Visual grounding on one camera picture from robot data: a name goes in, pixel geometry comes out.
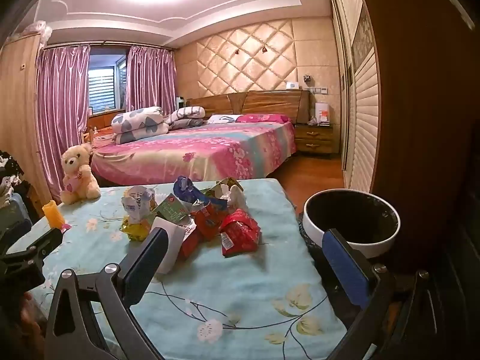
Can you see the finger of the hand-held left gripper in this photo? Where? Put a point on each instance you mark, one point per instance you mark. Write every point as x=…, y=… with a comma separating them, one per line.
x=37, y=242

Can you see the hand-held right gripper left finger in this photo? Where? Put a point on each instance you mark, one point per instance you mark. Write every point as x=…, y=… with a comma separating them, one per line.
x=144, y=262

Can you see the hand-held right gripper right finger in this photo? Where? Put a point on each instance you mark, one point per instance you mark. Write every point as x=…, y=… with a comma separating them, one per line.
x=345, y=266

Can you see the white trash bin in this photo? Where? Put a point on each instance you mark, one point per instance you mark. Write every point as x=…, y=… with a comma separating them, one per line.
x=375, y=247

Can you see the green carton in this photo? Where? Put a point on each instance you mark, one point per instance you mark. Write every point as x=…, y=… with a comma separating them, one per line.
x=170, y=212

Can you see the blue plastic wrapper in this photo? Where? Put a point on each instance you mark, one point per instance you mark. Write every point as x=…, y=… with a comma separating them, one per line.
x=185, y=191

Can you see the green spout pouch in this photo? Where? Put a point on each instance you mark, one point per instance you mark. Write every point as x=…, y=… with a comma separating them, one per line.
x=215, y=191

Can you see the white tissue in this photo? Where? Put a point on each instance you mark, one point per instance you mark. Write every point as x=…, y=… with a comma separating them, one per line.
x=236, y=197

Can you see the yellow snack packet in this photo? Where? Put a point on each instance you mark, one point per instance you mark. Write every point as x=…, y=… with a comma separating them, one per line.
x=135, y=230

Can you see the white paper cup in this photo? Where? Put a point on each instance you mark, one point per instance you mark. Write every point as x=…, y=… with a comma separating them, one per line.
x=174, y=247

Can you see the blue storage box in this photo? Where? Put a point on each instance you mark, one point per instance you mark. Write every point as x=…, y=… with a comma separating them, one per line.
x=13, y=213

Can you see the black bin bag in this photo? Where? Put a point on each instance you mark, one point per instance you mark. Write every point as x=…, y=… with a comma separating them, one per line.
x=348, y=213

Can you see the crumpled white blue carton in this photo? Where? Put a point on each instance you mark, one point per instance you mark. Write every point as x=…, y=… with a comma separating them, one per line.
x=137, y=200

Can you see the pile of clothes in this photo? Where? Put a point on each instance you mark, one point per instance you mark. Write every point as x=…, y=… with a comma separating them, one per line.
x=7, y=180

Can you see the red snack packet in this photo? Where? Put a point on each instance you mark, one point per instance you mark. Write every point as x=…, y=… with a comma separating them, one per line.
x=240, y=232
x=204, y=221

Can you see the cream teddy bear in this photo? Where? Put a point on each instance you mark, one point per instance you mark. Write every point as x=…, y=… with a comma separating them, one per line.
x=77, y=172

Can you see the gold snack packet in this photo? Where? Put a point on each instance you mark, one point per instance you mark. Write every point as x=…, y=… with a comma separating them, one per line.
x=230, y=183

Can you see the bed with pink floral sheet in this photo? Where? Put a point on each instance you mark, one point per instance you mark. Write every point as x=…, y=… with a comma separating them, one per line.
x=187, y=150

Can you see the wide pink curtain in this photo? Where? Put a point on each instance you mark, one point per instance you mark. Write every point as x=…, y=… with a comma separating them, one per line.
x=60, y=120

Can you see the wooden nightstand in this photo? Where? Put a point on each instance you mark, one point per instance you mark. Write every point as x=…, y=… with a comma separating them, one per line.
x=313, y=138

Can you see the large folded heart print quilt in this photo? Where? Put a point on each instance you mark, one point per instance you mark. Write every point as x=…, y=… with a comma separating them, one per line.
x=138, y=123

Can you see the wooden window cabinet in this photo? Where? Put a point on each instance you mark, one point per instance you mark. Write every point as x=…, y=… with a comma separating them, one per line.
x=105, y=118

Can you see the light wooden wardrobe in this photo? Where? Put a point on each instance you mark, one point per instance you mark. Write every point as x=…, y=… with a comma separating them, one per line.
x=18, y=101

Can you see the white louvred wardrobe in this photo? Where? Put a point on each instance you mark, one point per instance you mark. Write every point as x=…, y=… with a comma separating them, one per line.
x=365, y=120

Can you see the small folded heart print quilt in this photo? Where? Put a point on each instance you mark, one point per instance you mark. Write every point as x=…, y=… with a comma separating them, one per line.
x=185, y=116

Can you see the white box with orange label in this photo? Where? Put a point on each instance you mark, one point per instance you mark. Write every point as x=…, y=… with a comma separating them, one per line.
x=321, y=112

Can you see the dark wooden panel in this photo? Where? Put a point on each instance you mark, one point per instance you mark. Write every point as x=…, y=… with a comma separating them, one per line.
x=412, y=120

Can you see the white appliance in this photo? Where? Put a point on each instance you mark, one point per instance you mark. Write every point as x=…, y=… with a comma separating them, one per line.
x=180, y=104

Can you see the white pillow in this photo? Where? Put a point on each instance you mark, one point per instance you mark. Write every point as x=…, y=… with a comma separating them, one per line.
x=223, y=119

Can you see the window with blinds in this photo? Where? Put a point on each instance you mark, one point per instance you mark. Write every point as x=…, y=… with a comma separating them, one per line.
x=103, y=86

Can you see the pink pillow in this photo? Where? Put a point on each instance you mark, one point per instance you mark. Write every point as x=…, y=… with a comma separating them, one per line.
x=262, y=118

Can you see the narrow pink curtain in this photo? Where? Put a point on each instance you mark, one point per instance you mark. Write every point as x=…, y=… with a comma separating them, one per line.
x=150, y=82

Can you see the wooden headboard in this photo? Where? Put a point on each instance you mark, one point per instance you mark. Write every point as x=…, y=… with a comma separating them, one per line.
x=262, y=103

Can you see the small white device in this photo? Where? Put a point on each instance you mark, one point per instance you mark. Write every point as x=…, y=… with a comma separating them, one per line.
x=292, y=85

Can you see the plastic bag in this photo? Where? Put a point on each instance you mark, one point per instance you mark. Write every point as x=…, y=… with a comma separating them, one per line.
x=39, y=30

